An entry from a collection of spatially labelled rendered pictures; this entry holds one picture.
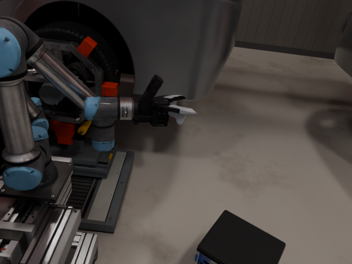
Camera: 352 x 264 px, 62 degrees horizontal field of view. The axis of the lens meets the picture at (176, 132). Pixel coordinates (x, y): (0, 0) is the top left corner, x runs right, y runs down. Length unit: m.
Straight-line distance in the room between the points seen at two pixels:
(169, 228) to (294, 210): 1.03
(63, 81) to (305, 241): 1.98
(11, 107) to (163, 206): 1.58
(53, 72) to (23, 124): 0.19
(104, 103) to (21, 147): 0.30
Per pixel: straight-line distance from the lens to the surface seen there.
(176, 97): 1.06
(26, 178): 1.09
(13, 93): 0.95
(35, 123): 1.47
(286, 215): 2.56
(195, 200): 2.40
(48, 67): 1.04
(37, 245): 1.22
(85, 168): 2.37
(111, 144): 1.04
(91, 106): 0.95
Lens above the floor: 1.70
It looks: 33 degrees down
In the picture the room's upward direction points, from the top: 8 degrees clockwise
